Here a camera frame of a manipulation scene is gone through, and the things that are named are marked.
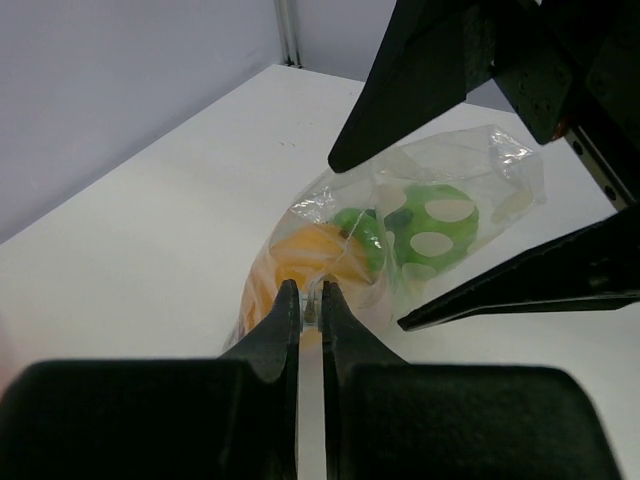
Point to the green spotted fake mushroom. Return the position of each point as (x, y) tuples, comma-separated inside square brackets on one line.
[(430, 227)]

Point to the left aluminium corner post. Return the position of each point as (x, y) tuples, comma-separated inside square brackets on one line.
[(288, 26)]

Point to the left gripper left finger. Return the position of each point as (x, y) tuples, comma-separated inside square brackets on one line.
[(229, 417)]

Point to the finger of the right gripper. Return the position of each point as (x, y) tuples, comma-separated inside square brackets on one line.
[(595, 268), (432, 55)]

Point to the light green fake lime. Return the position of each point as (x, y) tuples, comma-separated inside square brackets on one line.
[(363, 226)]

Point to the clear zip top bag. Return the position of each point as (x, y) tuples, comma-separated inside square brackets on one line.
[(500, 174)]

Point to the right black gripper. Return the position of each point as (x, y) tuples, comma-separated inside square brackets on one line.
[(570, 70)]

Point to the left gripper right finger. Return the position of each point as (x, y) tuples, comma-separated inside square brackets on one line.
[(386, 418)]

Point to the yellow fake lemon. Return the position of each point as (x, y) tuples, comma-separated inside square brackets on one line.
[(311, 254)]

